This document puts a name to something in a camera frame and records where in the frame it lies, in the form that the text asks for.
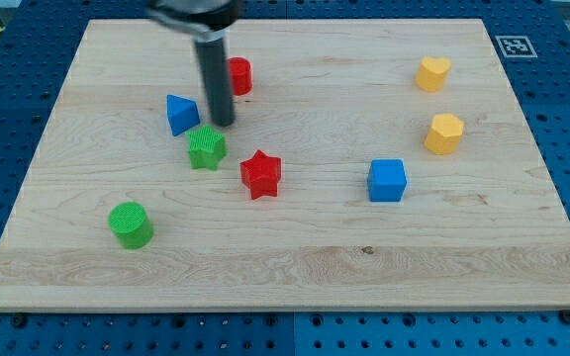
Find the red star block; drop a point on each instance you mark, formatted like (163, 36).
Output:
(261, 175)

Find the green cylinder block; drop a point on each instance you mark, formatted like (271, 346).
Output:
(130, 224)

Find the blue triangle block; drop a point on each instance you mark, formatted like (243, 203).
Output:
(182, 114)

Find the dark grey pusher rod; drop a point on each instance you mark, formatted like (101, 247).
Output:
(215, 73)

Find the green star block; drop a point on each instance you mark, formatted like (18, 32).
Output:
(206, 148)

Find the white fiducial marker tag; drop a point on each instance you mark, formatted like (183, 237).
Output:
(515, 46)

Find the red cylinder block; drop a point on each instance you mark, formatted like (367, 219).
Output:
(241, 75)

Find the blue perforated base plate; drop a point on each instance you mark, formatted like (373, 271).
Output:
(36, 50)

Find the yellow hexagon block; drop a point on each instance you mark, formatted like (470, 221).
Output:
(444, 134)

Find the yellow heart block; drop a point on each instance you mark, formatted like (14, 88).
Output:
(432, 73)

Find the wooden board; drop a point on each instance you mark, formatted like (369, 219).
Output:
(480, 229)

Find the blue cube block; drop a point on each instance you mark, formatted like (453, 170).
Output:
(386, 180)

